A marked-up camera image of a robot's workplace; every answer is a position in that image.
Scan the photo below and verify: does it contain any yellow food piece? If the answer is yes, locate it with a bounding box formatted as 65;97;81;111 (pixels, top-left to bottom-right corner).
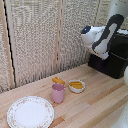
51;76;66;86

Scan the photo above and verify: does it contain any white small bowl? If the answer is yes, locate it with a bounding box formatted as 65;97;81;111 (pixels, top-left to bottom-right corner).
68;79;86;94

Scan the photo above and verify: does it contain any pink cup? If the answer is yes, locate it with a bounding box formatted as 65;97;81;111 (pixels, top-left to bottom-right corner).
50;83;66;104

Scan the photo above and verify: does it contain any yellow food in bowl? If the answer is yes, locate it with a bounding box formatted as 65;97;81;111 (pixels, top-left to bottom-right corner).
69;81;84;89

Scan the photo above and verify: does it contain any white rounded robot base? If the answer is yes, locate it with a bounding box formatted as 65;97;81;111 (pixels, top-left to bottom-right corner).
110;105;128;128

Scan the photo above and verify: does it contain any wide wooden screen post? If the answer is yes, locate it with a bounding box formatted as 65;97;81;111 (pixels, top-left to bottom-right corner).
0;0;17;90

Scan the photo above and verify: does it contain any black air fryer drawer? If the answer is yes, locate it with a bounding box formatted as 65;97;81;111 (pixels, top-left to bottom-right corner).
87;53;128;80

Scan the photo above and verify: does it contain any white floral rim plate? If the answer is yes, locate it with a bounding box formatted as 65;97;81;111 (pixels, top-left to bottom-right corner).
6;95;55;128

